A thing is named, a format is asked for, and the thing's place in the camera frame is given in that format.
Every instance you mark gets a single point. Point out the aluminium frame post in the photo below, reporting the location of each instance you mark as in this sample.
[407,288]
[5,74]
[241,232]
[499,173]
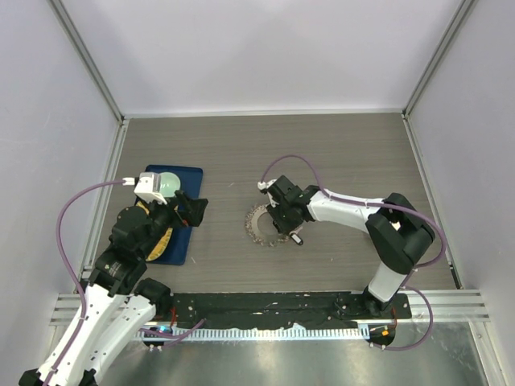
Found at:
[65,20]
[453,28]

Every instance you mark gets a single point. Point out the yellow bamboo dish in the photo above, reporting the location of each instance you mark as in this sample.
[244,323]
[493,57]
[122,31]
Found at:
[161,246]

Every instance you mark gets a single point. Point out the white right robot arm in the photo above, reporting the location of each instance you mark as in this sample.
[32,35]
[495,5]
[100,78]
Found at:
[399,237]

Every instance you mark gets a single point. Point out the aluminium frame left post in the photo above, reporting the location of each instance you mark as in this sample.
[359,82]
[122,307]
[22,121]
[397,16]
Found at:
[65,20]

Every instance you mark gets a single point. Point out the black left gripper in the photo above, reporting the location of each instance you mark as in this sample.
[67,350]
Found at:
[192,211]

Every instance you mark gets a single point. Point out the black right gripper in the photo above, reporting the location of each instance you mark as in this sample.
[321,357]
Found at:
[286,227]

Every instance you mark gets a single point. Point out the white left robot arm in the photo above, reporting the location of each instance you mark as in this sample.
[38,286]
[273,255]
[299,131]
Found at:
[117,300]

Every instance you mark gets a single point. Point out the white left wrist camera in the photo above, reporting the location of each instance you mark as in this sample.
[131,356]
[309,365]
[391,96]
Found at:
[146,187]

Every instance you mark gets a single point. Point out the black key fob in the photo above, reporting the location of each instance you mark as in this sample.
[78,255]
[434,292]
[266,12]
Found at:
[296,238]

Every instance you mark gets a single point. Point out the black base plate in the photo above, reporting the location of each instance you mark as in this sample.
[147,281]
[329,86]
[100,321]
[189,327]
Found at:
[271,311]

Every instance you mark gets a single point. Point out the white slotted cable duct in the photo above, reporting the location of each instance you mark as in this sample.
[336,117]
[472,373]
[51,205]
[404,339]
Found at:
[296,333]

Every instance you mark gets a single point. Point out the aluminium frame right post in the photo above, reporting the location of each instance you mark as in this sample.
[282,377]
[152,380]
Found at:
[453,28]

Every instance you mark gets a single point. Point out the teal patterned bowl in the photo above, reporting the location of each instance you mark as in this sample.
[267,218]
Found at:
[169,183]

